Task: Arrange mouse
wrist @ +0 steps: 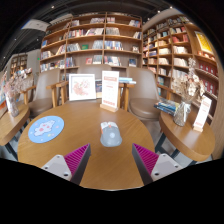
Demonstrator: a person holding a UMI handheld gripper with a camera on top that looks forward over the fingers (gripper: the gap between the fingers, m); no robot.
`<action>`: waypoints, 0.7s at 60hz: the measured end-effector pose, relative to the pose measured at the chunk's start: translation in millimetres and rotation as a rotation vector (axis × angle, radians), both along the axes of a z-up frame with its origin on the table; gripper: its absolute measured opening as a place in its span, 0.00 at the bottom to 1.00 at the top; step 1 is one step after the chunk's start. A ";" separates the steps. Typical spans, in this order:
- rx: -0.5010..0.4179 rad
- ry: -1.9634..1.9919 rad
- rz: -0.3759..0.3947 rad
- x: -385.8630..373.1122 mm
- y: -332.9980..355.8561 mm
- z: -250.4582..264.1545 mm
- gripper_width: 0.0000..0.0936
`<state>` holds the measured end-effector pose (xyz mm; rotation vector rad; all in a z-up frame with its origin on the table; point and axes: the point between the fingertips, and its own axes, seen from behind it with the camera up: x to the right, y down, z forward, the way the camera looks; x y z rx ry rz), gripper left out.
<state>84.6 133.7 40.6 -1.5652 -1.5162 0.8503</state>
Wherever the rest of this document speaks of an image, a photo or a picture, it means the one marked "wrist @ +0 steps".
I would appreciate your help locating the stack of books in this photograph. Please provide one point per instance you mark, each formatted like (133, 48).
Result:
(166, 106)

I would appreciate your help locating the curved wooden bookshelf unit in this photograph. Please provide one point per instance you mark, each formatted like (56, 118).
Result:
(173, 50)

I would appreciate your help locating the small distant wooden bookshelf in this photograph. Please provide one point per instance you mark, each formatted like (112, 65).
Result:
(18, 63)

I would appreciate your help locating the round wooden side table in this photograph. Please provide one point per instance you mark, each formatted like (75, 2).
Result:
(186, 136)
(10, 125)

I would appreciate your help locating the grey computer mouse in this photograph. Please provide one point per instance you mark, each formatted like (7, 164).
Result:
(111, 136)

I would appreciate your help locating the brown padded wooden armchair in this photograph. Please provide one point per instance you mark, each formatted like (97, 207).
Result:
(43, 90)
(95, 70)
(143, 93)

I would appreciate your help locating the white framed flower picture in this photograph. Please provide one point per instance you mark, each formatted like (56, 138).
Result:
(82, 87)

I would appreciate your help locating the wide wooden bookshelf unit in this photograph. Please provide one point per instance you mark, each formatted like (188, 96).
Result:
(90, 40)

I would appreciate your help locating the glass vase with dried flowers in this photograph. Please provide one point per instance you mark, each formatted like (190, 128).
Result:
(182, 113)
(12, 106)

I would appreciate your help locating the round blue mouse pad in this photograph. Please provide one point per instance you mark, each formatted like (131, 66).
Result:
(46, 130)

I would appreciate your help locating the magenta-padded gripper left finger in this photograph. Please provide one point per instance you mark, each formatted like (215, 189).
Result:
(56, 165)

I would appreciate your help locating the dark blue book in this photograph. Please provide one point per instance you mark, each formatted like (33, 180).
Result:
(98, 88)

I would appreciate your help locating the white sign on wooden base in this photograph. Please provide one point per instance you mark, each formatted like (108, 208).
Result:
(202, 113)
(110, 88)

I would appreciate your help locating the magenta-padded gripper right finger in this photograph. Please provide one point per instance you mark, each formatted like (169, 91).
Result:
(165, 164)

